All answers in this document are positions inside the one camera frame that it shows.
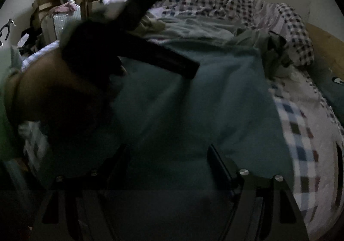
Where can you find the pink cloth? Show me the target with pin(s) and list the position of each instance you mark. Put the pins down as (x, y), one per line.
(64, 8)

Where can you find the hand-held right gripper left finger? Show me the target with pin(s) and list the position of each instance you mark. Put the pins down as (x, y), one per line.
(118, 160)

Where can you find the beige garment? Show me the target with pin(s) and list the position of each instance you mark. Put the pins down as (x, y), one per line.
(153, 24)

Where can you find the silver suitcase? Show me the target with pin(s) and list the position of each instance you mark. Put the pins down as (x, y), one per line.
(64, 23)

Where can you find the pale green garment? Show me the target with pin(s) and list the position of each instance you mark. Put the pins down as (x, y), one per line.
(193, 28)

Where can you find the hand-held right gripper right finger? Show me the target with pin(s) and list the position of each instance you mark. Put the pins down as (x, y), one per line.
(217, 160)

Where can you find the dark teal garment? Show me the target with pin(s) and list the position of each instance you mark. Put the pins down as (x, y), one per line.
(188, 112)

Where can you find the person's left forearm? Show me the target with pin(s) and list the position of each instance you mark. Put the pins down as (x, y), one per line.
(6, 112)

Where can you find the person's left hand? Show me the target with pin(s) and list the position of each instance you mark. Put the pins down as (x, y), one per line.
(53, 90)

